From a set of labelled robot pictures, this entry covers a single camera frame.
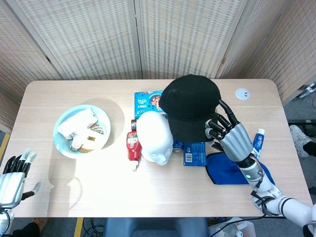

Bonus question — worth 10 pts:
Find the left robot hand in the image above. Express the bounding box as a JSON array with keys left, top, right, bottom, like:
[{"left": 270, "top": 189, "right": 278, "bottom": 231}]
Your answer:
[{"left": 0, "top": 148, "right": 42, "bottom": 208}]

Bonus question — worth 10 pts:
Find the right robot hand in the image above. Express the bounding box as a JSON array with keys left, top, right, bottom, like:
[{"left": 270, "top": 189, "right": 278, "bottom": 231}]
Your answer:
[{"left": 204, "top": 100, "right": 254, "bottom": 162}]

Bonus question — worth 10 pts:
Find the black baseball cap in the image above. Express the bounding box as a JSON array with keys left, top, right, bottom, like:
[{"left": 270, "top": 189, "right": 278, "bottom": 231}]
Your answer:
[{"left": 159, "top": 74, "right": 222, "bottom": 143}]

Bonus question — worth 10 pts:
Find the dark robot base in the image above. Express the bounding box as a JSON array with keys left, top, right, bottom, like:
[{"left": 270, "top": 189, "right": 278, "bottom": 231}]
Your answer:
[{"left": 103, "top": 217, "right": 209, "bottom": 237}]

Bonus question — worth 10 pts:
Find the blue Oreo box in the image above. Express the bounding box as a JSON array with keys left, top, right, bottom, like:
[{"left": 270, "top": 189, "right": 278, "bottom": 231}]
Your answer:
[{"left": 183, "top": 141, "right": 206, "bottom": 166}]

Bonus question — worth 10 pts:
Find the blue chocolate chip cookie box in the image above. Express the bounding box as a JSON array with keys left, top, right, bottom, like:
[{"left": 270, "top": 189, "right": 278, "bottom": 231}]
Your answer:
[{"left": 134, "top": 90, "right": 168, "bottom": 119}]

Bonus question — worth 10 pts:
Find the blue white toothpaste tube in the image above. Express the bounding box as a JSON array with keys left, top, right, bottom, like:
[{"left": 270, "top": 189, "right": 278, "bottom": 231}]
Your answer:
[{"left": 251, "top": 128, "right": 266, "bottom": 158}]

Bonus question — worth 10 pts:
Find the blue cloth with black trim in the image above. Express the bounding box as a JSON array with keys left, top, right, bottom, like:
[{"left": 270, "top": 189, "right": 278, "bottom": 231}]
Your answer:
[{"left": 206, "top": 153, "right": 276, "bottom": 185}]

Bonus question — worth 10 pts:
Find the white sneaker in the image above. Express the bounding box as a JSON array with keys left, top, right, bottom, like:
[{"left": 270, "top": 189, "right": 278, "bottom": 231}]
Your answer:
[{"left": 289, "top": 124, "right": 313, "bottom": 158}]

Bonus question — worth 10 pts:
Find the light blue plastic bowl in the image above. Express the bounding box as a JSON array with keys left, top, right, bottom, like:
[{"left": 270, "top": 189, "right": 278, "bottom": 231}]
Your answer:
[{"left": 52, "top": 104, "right": 112, "bottom": 159}]

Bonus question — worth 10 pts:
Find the black desk foot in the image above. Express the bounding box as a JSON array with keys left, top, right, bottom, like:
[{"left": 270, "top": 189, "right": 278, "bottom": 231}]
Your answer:
[{"left": 287, "top": 119, "right": 316, "bottom": 135}]

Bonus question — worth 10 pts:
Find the steel wool scrubber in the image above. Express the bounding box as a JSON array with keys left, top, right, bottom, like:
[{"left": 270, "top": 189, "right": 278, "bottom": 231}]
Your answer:
[{"left": 70, "top": 137, "right": 82, "bottom": 151}]

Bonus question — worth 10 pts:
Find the white foam mannequin head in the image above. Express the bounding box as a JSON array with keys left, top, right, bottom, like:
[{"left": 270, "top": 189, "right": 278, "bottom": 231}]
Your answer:
[{"left": 136, "top": 111, "right": 173, "bottom": 166}]

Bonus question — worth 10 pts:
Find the white plastic container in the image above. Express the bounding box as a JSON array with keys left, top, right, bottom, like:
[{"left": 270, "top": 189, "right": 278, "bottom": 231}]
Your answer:
[{"left": 209, "top": 217, "right": 257, "bottom": 237}]

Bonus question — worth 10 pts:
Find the white power strip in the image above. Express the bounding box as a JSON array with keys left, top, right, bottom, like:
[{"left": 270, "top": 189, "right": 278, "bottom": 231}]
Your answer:
[{"left": 297, "top": 83, "right": 316, "bottom": 99}]

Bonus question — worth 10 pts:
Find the white pink plastic packet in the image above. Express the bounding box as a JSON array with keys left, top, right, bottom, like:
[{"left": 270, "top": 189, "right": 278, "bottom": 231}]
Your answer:
[{"left": 57, "top": 108, "right": 98, "bottom": 141}]

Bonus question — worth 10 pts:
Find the red ketchup bottle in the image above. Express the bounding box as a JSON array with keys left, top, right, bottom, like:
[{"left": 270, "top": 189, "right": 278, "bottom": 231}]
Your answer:
[{"left": 126, "top": 130, "right": 143, "bottom": 171}]

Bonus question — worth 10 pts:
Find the woven folding screen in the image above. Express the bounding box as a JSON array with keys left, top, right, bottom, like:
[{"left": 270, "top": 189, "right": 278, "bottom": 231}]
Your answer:
[{"left": 0, "top": 0, "right": 316, "bottom": 104}]

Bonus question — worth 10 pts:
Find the white round cable grommet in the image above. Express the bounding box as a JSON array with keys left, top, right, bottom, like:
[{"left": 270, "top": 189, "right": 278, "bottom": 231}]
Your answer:
[{"left": 235, "top": 88, "right": 250, "bottom": 101}]

